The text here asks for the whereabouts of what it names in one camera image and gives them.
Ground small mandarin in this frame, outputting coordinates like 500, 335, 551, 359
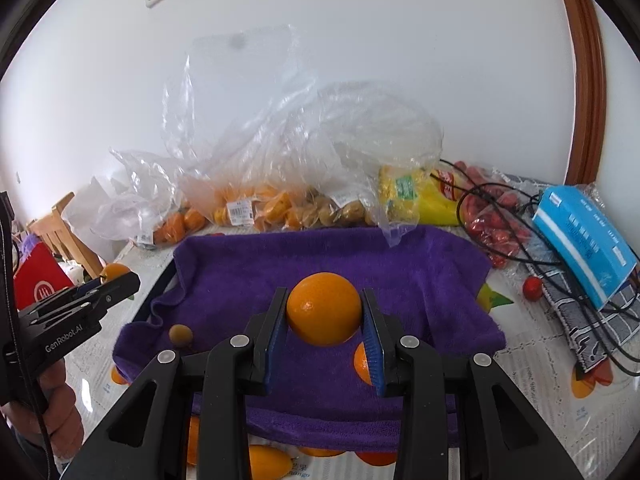
100, 262, 130, 284

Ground small orange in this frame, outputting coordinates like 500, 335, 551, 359
352, 342, 372, 386

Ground large orange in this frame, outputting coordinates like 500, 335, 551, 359
286, 272, 362, 347

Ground left hand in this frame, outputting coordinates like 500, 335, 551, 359
1, 360, 84, 460

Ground red box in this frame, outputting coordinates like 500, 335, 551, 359
13, 242, 73, 311

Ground purple towel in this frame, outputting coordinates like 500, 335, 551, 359
113, 226, 506, 452

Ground wooden chair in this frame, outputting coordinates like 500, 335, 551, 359
26, 192, 103, 278

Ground black tray under towel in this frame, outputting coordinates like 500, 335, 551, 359
132, 260, 178, 322

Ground small brown kiwi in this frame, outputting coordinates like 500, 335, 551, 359
168, 324, 194, 348

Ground clear bag of persimmons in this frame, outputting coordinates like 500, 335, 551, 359
62, 150, 208, 248

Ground yellow snack package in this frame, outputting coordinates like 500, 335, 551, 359
378, 166, 468, 226

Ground loose red cherry tomato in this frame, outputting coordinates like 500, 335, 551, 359
522, 276, 544, 301

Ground bag of red tomatoes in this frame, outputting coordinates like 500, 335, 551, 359
437, 159, 539, 270

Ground clear plastic bag of oranges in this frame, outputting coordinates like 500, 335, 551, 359
163, 25, 442, 244

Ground grey patterned cloth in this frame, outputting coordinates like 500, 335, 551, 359
522, 181, 639, 376

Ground blue tissue box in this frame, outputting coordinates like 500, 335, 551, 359
533, 185, 638, 310

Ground black cable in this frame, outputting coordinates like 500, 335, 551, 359
439, 159, 640, 377

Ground wooden door frame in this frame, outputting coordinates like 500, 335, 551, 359
563, 0, 606, 184

